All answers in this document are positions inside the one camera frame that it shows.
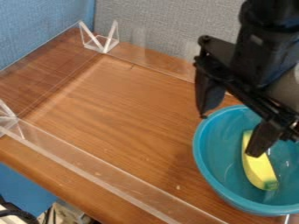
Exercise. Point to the clear acrylic front barrier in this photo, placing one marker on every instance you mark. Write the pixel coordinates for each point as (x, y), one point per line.
(85, 177)

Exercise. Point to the clear acrylic barrier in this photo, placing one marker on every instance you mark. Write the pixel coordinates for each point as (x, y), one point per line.
(85, 177)
(154, 62)

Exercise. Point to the yellow toy banana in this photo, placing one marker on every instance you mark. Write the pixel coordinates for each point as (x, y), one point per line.
(258, 167)

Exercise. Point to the dark object under table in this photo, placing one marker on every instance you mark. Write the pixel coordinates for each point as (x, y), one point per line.
(13, 214)

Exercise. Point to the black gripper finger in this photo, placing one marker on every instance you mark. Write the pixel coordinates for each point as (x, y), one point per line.
(264, 138)
(209, 91)

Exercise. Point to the blue plastic bowl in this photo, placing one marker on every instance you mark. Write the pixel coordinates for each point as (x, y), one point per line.
(217, 147)

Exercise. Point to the clear acrylic corner bracket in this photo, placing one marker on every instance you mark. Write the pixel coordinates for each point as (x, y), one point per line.
(98, 42)

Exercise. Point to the white cluttered object below table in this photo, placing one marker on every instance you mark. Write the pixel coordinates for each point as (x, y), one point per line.
(65, 213)

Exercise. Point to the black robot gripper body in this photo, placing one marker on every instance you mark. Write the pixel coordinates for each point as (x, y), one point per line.
(256, 66)

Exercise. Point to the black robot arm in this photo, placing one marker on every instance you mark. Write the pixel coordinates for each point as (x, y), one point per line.
(273, 9)

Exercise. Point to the clear acrylic back barrier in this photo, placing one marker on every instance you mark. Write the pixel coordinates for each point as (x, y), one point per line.
(154, 62)

